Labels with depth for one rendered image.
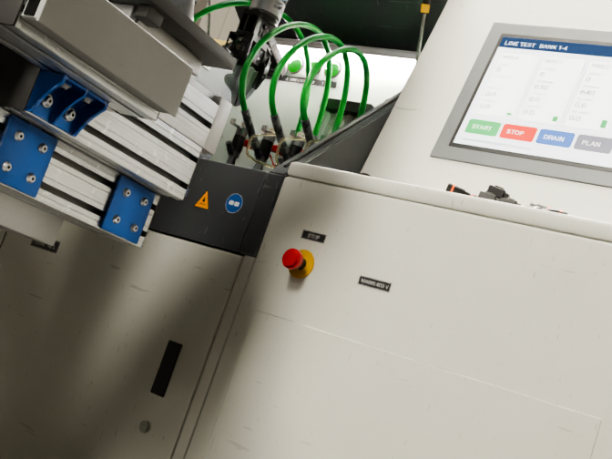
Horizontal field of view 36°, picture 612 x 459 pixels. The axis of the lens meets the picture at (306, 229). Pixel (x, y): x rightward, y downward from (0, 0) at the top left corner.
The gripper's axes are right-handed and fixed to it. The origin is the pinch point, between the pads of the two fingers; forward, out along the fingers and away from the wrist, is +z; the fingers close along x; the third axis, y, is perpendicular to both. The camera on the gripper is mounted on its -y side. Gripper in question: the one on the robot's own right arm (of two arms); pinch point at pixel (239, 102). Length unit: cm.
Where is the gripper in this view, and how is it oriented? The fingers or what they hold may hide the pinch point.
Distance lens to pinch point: 212.1
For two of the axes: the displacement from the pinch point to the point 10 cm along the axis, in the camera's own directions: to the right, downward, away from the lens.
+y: -4.9, -3.0, -8.2
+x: 8.1, 2.0, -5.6
